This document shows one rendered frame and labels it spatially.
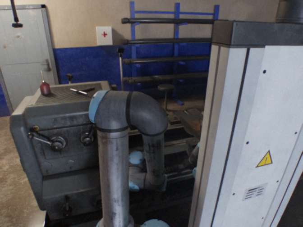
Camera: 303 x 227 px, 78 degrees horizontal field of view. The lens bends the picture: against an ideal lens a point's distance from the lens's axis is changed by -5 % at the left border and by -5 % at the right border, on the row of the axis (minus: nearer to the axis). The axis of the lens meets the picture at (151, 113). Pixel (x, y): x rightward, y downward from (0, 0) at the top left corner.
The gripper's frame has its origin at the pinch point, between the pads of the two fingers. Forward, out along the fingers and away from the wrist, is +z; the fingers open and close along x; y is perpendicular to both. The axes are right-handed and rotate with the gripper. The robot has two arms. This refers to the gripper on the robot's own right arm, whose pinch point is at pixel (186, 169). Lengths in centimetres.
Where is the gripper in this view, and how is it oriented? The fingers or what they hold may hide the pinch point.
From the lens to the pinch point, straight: 155.2
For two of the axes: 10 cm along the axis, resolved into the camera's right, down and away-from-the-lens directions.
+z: -2.7, 6.9, 6.8
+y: 3.5, 7.2, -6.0
